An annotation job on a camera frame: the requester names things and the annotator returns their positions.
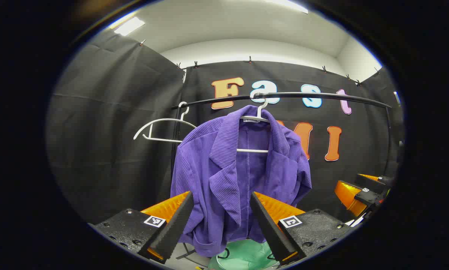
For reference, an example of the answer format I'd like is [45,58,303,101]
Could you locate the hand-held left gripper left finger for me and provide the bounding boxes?
[90,190,195,264]

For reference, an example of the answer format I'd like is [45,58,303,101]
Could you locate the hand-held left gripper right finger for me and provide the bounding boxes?
[250,191,356,265]

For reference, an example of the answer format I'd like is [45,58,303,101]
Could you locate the green laundry hamper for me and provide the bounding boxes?
[207,239,281,270]

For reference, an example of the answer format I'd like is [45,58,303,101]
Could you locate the purple ribbed jacket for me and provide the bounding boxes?
[170,105,312,258]

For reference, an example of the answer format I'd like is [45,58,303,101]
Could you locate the white plastic clothes hanger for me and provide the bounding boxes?
[237,93,274,153]
[133,102,197,143]

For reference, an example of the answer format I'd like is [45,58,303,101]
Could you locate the black metal clothes rack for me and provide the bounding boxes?
[171,92,394,260]

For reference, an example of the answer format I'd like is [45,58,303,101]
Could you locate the black backdrop cloth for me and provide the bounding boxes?
[46,28,404,225]

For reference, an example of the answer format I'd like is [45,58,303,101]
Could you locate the ceiling light panel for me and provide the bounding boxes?
[114,17,145,36]

